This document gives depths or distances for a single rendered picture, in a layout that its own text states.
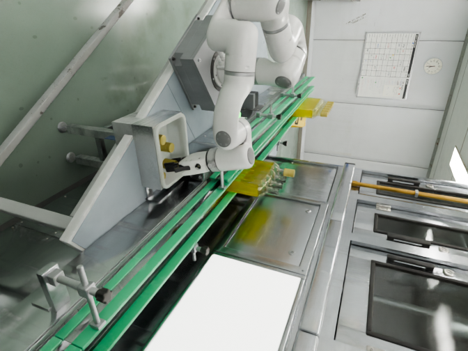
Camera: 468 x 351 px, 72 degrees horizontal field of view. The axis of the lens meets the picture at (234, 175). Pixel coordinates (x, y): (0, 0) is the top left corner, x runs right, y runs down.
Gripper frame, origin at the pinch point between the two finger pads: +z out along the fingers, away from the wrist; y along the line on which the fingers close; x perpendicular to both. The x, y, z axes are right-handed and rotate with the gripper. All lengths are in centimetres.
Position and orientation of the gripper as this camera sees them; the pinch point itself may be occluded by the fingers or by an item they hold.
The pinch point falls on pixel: (173, 164)
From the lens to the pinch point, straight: 110.7
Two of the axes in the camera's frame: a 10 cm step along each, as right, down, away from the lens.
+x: -2.4, -9.2, -3.2
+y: 3.9, -3.9, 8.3
